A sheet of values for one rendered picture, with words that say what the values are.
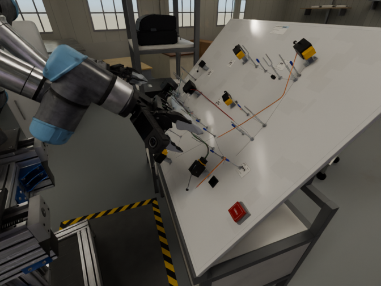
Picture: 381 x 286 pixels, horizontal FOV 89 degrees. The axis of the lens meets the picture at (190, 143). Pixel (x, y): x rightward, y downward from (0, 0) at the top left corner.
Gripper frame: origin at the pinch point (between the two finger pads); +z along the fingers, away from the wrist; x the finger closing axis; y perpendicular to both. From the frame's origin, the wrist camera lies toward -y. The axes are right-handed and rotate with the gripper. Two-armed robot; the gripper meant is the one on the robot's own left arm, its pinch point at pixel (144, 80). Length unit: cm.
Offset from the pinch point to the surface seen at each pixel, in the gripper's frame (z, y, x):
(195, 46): 39, -42, 24
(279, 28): 52, 18, 48
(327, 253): 164, 77, -76
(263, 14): 583, -744, 210
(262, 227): 56, 72, -33
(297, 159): 36, 76, 10
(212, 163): 28, 50, -14
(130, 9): -10, -43, 28
